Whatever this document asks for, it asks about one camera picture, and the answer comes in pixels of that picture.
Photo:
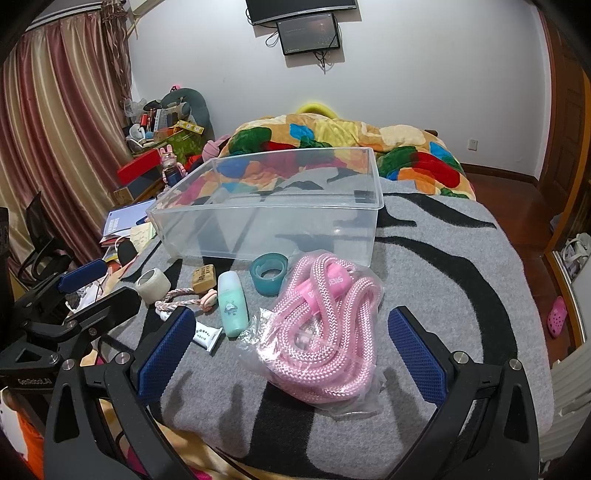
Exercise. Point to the green yellow box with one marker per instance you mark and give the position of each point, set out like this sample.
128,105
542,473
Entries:
182,141

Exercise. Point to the yellow pillow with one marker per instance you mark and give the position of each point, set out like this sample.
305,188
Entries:
316,108

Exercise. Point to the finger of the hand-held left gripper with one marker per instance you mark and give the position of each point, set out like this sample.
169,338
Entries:
111,307
83,274

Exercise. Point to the pink plush toy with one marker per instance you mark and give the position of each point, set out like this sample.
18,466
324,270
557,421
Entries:
213,148

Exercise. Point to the pink beige curtain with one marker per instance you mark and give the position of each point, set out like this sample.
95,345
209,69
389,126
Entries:
60,115

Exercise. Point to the pink clog shoe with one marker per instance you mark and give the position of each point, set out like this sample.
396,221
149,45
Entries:
557,317

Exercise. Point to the beige tape roll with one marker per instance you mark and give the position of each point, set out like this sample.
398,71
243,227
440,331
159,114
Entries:
154,293

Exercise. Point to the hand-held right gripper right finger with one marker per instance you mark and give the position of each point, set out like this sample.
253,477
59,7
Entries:
415,357

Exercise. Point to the white radiator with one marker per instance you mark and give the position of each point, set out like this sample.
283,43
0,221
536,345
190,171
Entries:
570,406

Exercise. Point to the blue white paper stack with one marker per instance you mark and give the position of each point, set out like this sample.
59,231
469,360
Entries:
122,219

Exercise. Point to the clear plastic storage bin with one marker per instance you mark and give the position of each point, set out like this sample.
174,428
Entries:
277,221

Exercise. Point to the grey black striped blanket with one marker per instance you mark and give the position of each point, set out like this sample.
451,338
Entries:
438,258

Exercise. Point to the black wall television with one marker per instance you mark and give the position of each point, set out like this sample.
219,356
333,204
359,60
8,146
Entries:
300,9

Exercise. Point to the orange garment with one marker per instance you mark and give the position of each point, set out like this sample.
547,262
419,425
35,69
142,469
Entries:
25,429

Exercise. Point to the grey neck pillow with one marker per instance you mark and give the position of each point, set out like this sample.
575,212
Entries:
196,104

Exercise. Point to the red box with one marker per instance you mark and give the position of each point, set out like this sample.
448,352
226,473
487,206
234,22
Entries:
138,166

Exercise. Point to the wooden block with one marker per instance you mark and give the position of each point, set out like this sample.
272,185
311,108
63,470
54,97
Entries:
204,278

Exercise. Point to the white bag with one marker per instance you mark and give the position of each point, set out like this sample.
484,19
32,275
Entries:
577,256

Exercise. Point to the wooden door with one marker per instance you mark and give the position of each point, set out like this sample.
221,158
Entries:
561,92

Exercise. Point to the small wall monitor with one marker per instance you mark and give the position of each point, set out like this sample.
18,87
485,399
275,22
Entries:
308,32

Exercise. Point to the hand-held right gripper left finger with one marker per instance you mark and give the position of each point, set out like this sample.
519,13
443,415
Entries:
164,355

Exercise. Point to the white tube packet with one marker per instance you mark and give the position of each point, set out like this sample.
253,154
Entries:
207,337

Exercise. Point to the teal tape roll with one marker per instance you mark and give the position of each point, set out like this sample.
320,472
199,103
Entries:
270,289

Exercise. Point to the yellow note paper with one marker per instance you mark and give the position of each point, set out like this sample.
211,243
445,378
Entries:
143,236

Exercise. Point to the mint green bottle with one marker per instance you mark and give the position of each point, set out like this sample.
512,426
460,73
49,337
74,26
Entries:
233,309

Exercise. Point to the colourful patterned blanket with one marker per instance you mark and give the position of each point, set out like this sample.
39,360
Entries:
415,138

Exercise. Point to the pink bunny figure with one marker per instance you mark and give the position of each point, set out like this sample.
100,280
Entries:
168,159

